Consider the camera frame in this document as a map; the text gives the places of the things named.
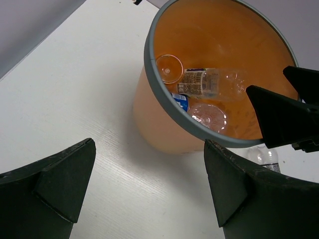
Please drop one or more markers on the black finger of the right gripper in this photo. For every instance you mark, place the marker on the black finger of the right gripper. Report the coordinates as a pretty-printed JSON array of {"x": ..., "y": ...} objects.
[
  {"x": 305, "y": 82},
  {"x": 285, "y": 121}
]

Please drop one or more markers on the small clear bottle black label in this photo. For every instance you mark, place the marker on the small clear bottle black label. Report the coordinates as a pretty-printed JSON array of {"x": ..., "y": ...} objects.
[{"x": 264, "y": 156}]

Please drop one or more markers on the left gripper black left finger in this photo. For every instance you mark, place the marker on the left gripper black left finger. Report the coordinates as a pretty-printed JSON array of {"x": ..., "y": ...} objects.
[{"x": 43, "y": 200}]

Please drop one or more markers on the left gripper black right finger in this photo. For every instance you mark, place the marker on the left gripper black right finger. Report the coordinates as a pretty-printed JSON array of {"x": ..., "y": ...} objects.
[{"x": 253, "y": 202}]

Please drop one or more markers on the orange juice bottle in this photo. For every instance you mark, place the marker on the orange juice bottle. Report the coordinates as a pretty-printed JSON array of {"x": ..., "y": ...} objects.
[{"x": 170, "y": 68}]

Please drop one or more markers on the orange cylindrical bin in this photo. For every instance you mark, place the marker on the orange cylindrical bin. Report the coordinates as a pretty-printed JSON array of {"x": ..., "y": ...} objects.
[{"x": 209, "y": 34}]

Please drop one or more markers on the blue label bottle inside bin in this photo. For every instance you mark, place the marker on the blue label bottle inside bin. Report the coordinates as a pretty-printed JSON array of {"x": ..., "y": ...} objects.
[{"x": 206, "y": 114}]

